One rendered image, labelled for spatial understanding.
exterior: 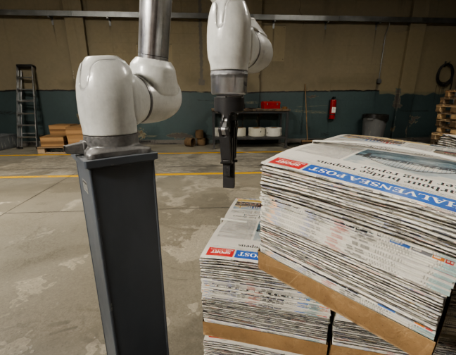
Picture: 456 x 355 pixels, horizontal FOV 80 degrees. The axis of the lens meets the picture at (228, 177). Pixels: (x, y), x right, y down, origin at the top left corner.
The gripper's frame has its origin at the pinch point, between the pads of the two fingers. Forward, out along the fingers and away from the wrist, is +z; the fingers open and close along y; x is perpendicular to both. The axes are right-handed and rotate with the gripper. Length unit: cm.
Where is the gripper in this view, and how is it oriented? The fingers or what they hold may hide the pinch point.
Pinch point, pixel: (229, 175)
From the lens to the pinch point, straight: 73.7
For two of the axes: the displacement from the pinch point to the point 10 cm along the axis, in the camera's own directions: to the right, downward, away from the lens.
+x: -9.7, -0.7, 2.2
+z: 0.0, 9.6, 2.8
